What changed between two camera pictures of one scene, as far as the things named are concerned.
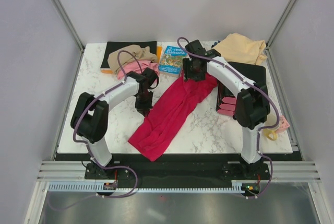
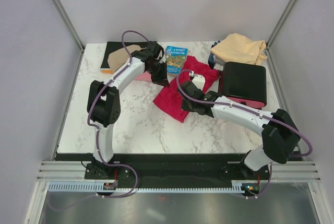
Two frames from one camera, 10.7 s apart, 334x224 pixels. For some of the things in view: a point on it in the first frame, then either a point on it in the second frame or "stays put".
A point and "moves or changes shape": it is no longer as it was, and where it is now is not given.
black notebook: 110,46 stays put
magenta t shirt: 170,115 moves or changes shape
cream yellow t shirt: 237,48 stays put
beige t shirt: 142,54 stays put
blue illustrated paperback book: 171,60 stays put
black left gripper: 144,108 -> 163,79
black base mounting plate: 178,167 stays put
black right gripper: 187,74 -> 185,106
